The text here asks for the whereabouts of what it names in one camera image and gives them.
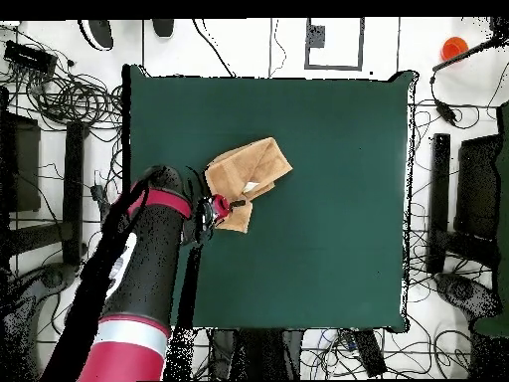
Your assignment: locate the tan terry towel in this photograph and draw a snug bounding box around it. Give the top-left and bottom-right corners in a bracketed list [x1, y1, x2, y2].
[204, 136, 294, 234]

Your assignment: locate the black flat panel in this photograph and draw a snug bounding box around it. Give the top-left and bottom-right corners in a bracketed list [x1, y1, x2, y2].
[0, 112, 42, 214]
[454, 134, 503, 240]

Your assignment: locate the dark green tablecloth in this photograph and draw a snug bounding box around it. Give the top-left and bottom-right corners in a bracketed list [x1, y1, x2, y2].
[120, 63, 419, 337]

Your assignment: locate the black power strip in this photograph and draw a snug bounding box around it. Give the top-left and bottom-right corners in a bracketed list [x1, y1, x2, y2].
[348, 328, 388, 378]
[89, 183, 112, 218]

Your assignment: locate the black upright bar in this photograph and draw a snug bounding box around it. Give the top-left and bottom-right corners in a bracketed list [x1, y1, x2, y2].
[426, 132, 451, 275]
[62, 120, 87, 267]

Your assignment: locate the small grey square plate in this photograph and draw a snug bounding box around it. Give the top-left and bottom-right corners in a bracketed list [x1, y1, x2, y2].
[305, 24, 326, 49]

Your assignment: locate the person's black shoe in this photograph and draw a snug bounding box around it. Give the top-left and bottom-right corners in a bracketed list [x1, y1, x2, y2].
[151, 18, 176, 39]
[78, 18, 115, 52]

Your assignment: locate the black crossbar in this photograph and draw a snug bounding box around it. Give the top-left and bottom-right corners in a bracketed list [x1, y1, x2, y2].
[448, 228, 500, 266]
[0, 220, 67, 258]

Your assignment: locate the black power adapter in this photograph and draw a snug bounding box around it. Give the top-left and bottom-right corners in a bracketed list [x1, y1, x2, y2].
[433, 98, 459, 127]

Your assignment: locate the black box device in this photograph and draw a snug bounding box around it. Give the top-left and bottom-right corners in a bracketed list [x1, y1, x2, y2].
[3, 40, 59, 76]

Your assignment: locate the orange plastic cup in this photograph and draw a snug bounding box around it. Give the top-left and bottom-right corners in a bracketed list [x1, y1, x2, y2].
[440, 36, 469, 63]

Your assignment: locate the black tripod leg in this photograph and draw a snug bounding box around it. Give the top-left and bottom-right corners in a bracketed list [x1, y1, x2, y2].
[431, 16, 509, 74]

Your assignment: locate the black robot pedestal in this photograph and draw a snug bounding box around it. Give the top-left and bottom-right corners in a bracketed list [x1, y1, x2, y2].
[207, 327, 306, 381]

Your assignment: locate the grey square frame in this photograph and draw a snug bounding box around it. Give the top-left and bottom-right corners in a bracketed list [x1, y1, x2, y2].
[304, 17, 366, 72]

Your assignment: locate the black cable tangle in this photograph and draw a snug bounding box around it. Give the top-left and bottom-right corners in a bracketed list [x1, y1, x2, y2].
[0, 23, 124, 132]

